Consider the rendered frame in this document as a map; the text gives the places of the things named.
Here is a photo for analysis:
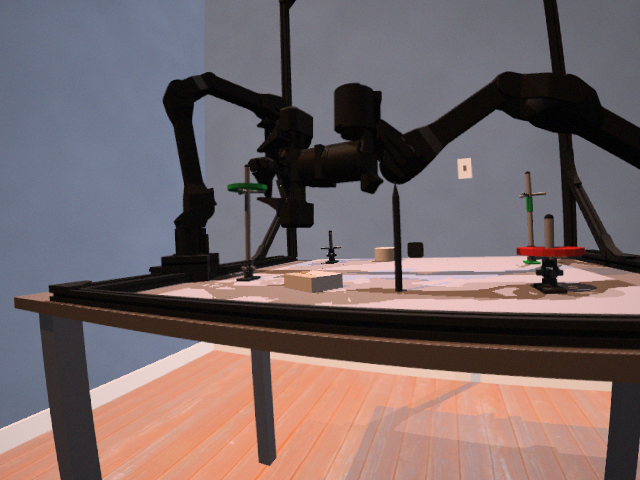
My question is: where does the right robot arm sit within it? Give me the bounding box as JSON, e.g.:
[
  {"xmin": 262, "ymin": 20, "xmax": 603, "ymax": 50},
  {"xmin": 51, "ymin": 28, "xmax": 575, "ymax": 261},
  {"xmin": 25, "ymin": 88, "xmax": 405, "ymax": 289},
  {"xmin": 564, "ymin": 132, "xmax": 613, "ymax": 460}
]
[{"xmin": 163, "ymin": 72, "xmax": 288, "ymax": 256}]

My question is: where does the tall brown post with crossbar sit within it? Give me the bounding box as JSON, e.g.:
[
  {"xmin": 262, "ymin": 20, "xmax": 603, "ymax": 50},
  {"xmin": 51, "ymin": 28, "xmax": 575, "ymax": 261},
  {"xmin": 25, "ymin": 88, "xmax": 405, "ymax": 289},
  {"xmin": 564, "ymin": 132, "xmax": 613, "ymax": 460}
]
[{"xmin": 236, "ymin": 164, "xmax": 265, "ymax": 282}]

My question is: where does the beige short cylinder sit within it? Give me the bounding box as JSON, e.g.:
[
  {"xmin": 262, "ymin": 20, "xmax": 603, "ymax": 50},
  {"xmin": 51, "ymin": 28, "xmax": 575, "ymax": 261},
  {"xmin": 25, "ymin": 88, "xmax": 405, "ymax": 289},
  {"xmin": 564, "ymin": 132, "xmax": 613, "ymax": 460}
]
[{"xmin": 375, "ymin": 247, "xmax": 394, "ymax": 261}]

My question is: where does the red flat disc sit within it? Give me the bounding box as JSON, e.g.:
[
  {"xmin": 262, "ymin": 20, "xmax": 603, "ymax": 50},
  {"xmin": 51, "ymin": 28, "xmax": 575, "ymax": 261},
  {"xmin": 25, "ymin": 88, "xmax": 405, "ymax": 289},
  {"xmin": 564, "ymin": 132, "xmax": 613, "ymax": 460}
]
[{"xmin": 517, "ymin": 247, "xmax": 585, "ymax": 256}]

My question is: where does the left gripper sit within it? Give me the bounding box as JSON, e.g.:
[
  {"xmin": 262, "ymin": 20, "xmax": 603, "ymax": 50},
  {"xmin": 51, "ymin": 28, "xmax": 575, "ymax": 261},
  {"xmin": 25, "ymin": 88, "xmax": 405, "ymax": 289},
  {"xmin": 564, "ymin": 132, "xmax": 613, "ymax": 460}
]
[{"xmin": 257, "ymin": 106, "xmax": 336, "ymax": 228}]

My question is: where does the green ring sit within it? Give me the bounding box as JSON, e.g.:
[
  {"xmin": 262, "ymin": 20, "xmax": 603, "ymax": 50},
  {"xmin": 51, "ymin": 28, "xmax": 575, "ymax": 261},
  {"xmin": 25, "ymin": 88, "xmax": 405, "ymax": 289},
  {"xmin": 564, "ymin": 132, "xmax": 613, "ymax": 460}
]
[{"xmin": 227, "ymin": 183, "xmax": 267, "ymax": 193}]

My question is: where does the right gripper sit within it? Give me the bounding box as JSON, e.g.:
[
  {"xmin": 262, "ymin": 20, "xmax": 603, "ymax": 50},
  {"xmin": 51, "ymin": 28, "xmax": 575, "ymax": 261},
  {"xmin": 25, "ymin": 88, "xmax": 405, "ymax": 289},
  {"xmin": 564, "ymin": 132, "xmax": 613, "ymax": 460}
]
[{"xmin": 248, "ymin": 149, "xmax": 292, "ymax": 199}]

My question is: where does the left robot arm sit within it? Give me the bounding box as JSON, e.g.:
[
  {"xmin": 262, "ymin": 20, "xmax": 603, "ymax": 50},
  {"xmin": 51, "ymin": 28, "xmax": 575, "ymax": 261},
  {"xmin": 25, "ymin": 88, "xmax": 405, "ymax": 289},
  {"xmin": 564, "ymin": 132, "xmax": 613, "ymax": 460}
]
[{"xmin": 309, "ymin": 72, "xmax": 640, "ymax": 194}]

